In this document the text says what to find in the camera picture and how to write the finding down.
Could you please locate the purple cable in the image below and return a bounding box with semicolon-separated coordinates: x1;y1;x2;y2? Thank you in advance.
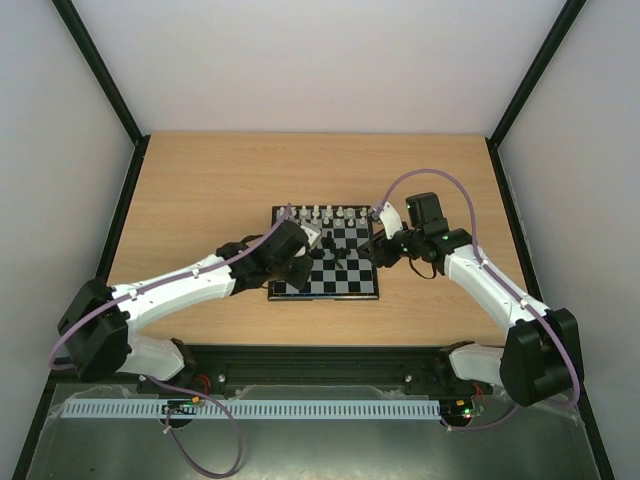
48;201;246;475
372;169;581;434

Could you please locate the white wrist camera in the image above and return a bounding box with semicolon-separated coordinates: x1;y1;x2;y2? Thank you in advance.
371;201;404;240
295;221;322;257

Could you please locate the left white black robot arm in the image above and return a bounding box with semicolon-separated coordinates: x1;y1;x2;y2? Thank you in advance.
55;220;322;382

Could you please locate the black grey chess board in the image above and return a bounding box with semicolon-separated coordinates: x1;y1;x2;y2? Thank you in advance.
267;204;380;301

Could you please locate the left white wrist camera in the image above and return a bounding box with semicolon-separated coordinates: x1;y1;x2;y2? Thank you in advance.
295;221;322;257

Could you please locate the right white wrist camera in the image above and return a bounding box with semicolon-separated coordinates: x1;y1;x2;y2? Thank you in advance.
371;201;404;240

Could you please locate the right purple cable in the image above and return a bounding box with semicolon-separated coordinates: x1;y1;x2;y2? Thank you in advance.
372;169;581;434

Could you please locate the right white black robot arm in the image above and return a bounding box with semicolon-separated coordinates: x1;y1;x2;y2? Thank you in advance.
359;193;583;407

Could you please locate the white slotted cable duct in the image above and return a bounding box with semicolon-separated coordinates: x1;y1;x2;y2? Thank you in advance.
61;398;441;421

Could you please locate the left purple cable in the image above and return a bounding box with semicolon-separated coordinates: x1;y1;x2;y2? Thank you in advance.
48;201;246;475

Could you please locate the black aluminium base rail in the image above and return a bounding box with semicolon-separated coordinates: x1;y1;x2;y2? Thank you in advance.
49;344;581;399

